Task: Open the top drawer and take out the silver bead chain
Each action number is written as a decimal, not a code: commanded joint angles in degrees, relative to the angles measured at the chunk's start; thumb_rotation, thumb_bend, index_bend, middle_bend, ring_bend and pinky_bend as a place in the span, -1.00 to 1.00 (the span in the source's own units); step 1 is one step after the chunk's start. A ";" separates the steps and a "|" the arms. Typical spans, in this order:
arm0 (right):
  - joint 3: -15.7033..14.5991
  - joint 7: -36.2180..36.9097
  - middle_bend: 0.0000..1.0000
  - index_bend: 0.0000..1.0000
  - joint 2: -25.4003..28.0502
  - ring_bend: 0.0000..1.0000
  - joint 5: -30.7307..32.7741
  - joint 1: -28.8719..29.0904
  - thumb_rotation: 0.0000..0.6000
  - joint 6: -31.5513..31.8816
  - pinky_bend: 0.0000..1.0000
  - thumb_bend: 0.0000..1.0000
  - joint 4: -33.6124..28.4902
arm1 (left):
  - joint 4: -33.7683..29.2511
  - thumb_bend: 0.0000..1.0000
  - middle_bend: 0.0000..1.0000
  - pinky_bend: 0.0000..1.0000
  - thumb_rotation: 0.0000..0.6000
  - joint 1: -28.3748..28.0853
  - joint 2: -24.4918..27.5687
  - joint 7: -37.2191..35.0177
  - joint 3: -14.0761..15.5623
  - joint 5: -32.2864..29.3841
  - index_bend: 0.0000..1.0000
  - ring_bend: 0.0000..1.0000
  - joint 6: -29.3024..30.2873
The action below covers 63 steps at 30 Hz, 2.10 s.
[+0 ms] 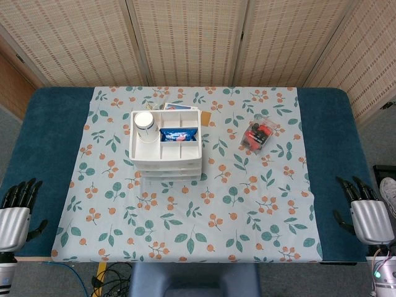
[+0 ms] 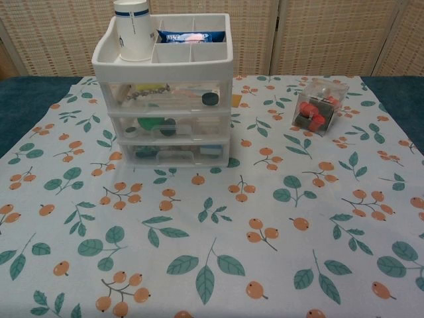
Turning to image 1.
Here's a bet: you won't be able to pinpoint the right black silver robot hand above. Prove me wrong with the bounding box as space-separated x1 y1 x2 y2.
332 176 396 246

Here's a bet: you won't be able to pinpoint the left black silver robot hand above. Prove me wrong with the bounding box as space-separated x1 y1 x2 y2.
0 178 49 253

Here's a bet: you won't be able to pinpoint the clear box with red items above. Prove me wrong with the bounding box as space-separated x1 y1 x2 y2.
239 115 277 156

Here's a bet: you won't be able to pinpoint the clear plastic drawer organizer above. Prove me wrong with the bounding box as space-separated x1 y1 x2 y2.
129 109 204 182

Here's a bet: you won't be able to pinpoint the grey sneaker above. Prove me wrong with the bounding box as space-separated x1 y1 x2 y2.
379 176 396 215

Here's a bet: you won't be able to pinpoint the teal table cover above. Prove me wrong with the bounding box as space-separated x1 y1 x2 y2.
0 87 382 264

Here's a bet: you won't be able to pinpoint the white paper cup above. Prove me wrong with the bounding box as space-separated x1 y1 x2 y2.
133 111 160 144

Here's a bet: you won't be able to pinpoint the floral print tablecloth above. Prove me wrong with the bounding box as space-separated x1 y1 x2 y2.
51 85 324 264

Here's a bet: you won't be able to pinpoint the blue snack packet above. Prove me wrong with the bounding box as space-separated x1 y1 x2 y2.
158 127 199 144

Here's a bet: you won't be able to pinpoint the blue picture cards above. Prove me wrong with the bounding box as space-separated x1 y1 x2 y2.
163 102 199 112

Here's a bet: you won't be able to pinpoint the woven folding screen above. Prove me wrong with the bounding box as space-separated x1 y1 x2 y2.
0 0 396 126

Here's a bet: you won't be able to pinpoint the right wrist wire bundle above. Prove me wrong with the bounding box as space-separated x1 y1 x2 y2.
370 246 391 281

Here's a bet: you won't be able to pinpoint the black floor frame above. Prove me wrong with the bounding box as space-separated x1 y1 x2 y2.
372 164 396 187

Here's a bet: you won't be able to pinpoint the blue floor cable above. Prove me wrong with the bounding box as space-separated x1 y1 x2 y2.
40 260 91 297

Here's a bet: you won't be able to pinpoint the yellow floor cable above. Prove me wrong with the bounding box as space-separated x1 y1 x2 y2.
95 262 106 297

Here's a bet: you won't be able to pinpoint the black floor cables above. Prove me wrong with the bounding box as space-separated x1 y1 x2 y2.
90 262 133 297

